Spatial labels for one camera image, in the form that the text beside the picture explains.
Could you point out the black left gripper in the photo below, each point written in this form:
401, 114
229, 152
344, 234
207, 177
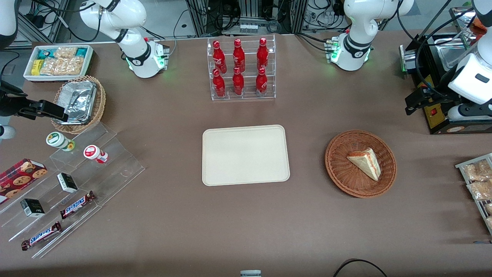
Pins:
441, 92

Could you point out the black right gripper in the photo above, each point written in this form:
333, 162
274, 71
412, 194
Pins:
8, 104

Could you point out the triangular sandwich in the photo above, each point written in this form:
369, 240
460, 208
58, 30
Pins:
365, 163

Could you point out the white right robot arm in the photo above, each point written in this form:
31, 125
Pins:
134, 42

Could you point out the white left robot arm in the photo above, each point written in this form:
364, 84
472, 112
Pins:
357, 23

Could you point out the light wicker basket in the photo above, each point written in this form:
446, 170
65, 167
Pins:
100, 104

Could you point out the brown wicker basket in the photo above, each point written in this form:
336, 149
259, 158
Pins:
342, 169

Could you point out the tray of packaged pastries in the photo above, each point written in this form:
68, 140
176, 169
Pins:
474, 200

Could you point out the beige plastic tray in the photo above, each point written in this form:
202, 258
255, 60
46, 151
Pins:
246, 156

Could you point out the black food warmer appliance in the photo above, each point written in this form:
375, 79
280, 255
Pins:
434, 121

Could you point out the green lid yogurt cup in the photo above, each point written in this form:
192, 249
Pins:
55, 139

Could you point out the aluminium foil container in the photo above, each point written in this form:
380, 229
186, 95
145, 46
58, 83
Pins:
78, 100

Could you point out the white rectangular snack bin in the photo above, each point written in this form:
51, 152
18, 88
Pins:
29, 77

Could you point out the large clear cracker bag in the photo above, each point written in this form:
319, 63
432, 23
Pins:
61, 66

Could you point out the yellow snack pack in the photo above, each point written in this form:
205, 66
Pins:
36, 67

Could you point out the red lid yogurt cup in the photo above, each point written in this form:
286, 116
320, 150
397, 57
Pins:
92, 152

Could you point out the teal snack pack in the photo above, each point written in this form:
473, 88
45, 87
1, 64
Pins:
45, 53
82, 52

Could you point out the small clear cracker bag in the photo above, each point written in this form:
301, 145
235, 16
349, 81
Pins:
65, 52

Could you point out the stainless steel pan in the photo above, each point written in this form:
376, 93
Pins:
449, 54

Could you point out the small black box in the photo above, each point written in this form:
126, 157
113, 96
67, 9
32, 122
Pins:
67, 182
32, 207

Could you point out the red cookie box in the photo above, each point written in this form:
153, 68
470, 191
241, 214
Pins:
19, 179

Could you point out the clear acrylic stepped shelf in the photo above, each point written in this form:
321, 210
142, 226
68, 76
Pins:
115, 169

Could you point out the clear bag of pastries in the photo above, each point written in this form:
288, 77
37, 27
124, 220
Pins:
480, 189
489, 223
488, 208
476, 171

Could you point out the snickers chocolate bar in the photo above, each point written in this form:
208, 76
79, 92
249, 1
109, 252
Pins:
40, 236
77, 205

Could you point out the red cola bottle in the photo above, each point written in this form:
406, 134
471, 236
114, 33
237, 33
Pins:
262, 54
238, 55
219, 85
219, 57
261, 82
238, 84

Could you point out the clear acrylic bottle rack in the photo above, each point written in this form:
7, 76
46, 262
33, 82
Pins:
248, 94

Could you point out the white power strip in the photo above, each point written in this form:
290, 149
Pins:
249, 28

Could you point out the small grey device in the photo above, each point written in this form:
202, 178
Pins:
250, 273

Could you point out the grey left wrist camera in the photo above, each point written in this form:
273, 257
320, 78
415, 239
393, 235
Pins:
459, 114

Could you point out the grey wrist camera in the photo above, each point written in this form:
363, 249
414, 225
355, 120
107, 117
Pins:
459, 114
5, 132

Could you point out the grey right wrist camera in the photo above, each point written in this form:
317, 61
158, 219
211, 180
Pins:
5, 132

